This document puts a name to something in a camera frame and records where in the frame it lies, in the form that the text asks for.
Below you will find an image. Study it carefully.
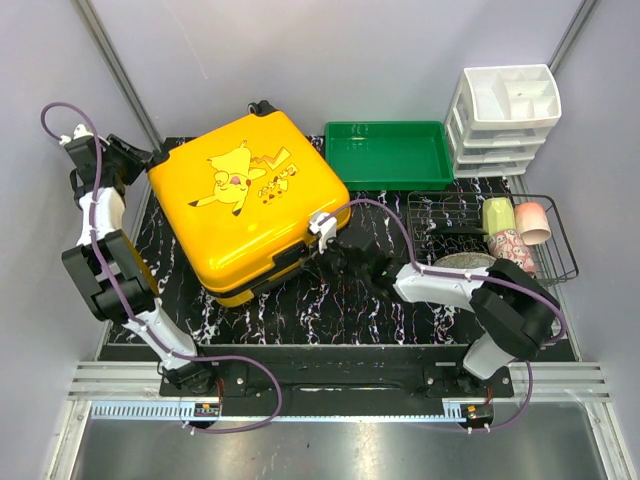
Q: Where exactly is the pale green faceted cup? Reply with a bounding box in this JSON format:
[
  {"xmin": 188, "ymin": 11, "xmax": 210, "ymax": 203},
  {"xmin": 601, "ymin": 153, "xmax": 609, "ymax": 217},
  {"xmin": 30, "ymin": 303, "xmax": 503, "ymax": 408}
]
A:
[{"xmin": 482, "ymin": 197, "xmax": 516, "ymax": 236}]

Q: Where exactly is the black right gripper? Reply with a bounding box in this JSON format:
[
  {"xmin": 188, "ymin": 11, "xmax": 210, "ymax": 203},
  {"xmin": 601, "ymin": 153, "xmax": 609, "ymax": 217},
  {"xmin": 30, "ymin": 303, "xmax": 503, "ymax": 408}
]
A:
[{"xmin": 301, "ymin": 232, "xmax": 368, "ymax": 285}]

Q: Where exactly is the black wire dish rack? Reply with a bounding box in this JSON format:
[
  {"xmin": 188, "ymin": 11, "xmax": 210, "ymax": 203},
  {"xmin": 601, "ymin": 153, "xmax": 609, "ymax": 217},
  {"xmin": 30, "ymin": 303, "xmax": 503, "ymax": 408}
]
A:
[{"xmin": 407, "ymin": 192, "xmax": 580, "ymax": 286}]

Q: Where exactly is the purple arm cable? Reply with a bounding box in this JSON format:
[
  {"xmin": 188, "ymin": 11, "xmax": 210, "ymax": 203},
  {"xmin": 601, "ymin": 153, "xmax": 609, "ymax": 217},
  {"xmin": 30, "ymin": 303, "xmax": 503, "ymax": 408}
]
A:
[
  {"xmin": 312, "ymin": 197, "xmax": 569, "ymax": 433},
  {"xmin": 39, "ymin": 102, "xmax": 284, "ymax": 434}
]

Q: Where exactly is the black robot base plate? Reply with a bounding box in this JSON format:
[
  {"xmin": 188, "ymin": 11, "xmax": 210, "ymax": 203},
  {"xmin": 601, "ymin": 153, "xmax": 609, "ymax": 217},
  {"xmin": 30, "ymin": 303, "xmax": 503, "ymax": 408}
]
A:
[{"xmin": 204, "ymin": 345, "xmax": 514, "ymax": 420}]

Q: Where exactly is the yellow Pikachu suitcase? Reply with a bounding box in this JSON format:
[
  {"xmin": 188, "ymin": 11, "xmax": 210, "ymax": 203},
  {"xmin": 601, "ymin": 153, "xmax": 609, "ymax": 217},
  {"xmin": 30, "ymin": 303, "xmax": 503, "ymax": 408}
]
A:
[{"xmin": 147, "ymin": 100, "xmax": 350, "ymax": 308}]

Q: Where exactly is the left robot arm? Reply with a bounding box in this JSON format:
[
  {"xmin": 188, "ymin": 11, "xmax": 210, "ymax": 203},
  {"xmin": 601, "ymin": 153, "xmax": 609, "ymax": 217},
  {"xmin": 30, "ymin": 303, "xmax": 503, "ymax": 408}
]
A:
[{"xmin": 60, "ymin": 124, "xmax": 221, "ymax": 396}]

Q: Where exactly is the green plastic tray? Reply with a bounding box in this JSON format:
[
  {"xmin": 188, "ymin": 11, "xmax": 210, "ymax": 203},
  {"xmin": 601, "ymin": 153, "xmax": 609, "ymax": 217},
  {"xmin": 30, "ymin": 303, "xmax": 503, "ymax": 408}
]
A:
[{"xmin": 324, "ymin": 121, "xmax": 454, "ymax": 191}]

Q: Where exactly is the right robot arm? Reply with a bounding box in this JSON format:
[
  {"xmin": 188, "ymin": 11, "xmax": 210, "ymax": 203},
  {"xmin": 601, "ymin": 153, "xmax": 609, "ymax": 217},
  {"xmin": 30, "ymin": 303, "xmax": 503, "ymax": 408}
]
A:
[{"xmin": 317, "ymin": 234, "xmax": 560, "ymax": 397}]

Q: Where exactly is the speckled grey plate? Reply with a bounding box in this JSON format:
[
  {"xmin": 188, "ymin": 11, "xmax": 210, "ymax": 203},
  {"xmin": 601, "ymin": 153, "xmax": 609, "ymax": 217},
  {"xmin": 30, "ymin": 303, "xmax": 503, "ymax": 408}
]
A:
[{"xmin": 433, "ymin": 252, "xmax": 496, "ymax": 270}]

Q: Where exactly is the pink skull pattern cup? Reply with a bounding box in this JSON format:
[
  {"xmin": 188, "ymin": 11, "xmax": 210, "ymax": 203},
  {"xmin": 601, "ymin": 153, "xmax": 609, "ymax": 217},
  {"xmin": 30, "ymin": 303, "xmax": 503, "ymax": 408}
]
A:
[{"xmin": 487, "ymin": 229, "xmax": 536, "ymax": 277}]

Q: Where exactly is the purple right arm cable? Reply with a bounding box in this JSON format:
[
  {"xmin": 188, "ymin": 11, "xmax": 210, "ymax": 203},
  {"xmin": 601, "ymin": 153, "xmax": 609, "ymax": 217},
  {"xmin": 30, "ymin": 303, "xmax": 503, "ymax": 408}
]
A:
[{"xmin": 312, "ymin": 197, "xmax": 569, "ymax": 433}]

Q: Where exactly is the pink marbled cup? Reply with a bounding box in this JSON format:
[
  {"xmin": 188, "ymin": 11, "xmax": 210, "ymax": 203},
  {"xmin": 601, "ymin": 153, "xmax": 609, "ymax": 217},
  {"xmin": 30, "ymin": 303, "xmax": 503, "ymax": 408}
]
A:
[{"xmin": 514, "ymin": 202, "xmax": 552, "ymax": 246}]

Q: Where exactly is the white drawer organizer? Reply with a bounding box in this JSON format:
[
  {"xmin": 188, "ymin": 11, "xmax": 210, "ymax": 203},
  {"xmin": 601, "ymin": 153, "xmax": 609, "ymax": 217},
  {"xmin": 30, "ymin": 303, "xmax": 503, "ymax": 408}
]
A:
[{"xmin": 445, "ymin": 64, "xmax": 562, "ymax": 178}]

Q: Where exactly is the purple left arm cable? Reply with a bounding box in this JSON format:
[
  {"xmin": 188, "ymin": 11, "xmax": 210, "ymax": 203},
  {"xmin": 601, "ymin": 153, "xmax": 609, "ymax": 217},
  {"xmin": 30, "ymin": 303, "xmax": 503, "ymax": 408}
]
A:
[{"xmin": 39, "ymin": 102, "xmax": 284, "ymax": 434}]

